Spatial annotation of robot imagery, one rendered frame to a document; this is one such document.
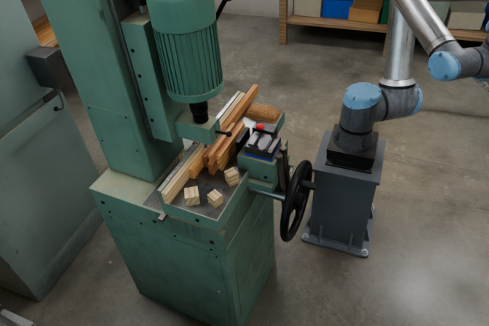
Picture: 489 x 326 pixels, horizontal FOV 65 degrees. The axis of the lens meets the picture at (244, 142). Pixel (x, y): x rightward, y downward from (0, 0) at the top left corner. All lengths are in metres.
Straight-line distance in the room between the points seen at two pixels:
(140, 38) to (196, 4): 0.21
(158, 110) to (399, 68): 1.02
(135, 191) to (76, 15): 0.64
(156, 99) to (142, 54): 0.15
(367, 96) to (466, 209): 1.17
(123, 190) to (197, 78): 0.60
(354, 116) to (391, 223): 0.89
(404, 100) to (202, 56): 1.00
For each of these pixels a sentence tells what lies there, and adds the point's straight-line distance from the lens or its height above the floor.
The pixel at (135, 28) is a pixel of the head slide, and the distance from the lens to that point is 1.12.
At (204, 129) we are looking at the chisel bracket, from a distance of 1.24.
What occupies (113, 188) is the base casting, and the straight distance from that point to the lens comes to 1.52.
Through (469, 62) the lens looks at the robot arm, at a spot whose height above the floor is 1.24.
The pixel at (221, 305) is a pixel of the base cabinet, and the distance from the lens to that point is 1.74.
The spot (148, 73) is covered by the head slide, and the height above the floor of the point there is 1.27.
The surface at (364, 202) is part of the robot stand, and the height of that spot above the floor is 0.39.
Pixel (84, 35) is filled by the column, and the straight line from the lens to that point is 1.21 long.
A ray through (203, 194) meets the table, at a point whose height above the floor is 0.90.
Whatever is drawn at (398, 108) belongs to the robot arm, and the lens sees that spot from 1.77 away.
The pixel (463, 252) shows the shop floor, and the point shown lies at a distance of 2.40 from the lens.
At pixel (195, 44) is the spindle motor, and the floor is 1.38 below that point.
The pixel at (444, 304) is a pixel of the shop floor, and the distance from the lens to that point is 2.20.
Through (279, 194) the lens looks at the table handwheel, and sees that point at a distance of 1.34.
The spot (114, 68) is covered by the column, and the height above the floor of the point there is 1.29.
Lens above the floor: 1.83
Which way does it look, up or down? 41 degrees down
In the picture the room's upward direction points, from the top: 5 degrees counter-clockwise
